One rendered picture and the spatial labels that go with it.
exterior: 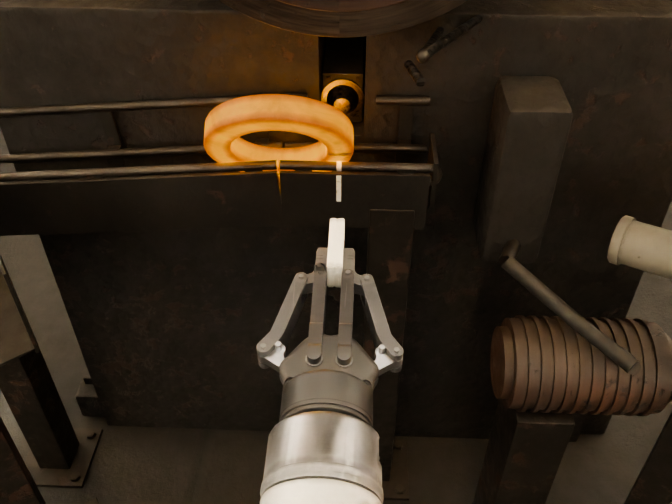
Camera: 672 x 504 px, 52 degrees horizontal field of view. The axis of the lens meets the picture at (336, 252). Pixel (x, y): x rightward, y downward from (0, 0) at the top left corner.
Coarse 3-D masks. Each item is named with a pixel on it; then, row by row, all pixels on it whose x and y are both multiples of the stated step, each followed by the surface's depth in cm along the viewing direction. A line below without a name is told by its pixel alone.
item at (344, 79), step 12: (336, 48) 98; (348, 48) 98; (360, 48) 98; (324, 60) 95; (336, 60) 95; (348, 60) 95; (360, 60) 95; (324, 72) 92; (336, 72) 92; (348, 72) 92; (360, 72) 92; (324, 84) 93; (336, 84) 92; (348, 84) 92; (360, 84) 92; (324, 96) 94; (360, 96) 93; (360, 108) 94; (360, 120) 96
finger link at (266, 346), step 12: (300, 276) 64; (300, 288) 63; (288, 300) 62; (300, 300) 63; (288, 312) 61; (300, 312) 64; (276, 324) 60; (288, 324) 61; (276, 336) 59; (288, 336) 62; (264, 348) 58
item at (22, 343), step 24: (0, 264) 70; (0, 288) 84; (0, 312) 81; (0, 336) 78; (24, 336) 78; (0, 360) 75; (0, 432) 90; (0, 456) 92; (0, 480) 94; (24, 480) 97
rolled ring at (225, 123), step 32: (256, 96) 76; (288, 96) 76; (224, 128) 77; (256, 128) 77; (288, 128) 77; (320, 128) 77; (352, 128) 83; (224, 160) 87; (256, 160) 89; (320, 160) 87
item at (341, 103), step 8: (336, 88) 92; (344, 88) 92; (352, 88) 93; (328, 96) 93; (336, 96) 92; (344, 96) 92; (352, 96) 92; (336, 104) 92; (344, 104) 92; (352, 104) 92; (344, 112) 93
